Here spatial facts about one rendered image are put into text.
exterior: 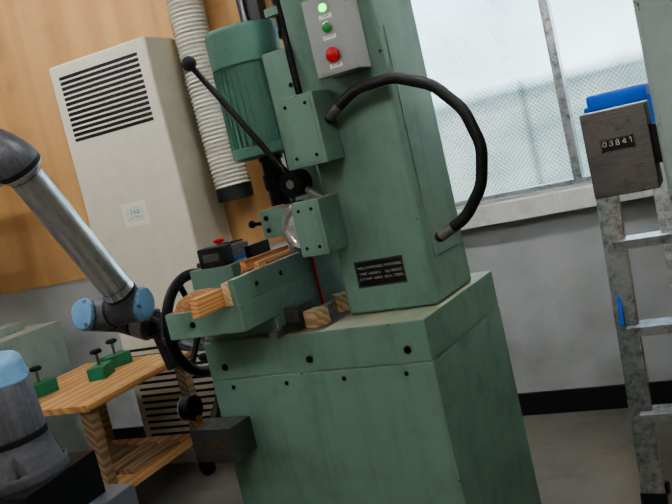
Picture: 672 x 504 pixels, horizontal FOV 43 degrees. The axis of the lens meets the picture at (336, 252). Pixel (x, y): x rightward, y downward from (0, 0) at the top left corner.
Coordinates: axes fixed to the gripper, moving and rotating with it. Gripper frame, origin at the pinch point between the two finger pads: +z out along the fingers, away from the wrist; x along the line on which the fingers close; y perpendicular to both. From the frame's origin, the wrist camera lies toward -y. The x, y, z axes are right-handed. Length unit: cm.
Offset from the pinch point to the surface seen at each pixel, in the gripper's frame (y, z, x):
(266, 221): 43, 24, -11
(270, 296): 31, 36, -27
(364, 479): -4, 64, -29
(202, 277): 27.3, 9.3, -16.3
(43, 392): -54, -98, 32
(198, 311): 33, 32, -48
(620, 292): 23, 99, 60
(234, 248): 34.4, 14.1, -9.7
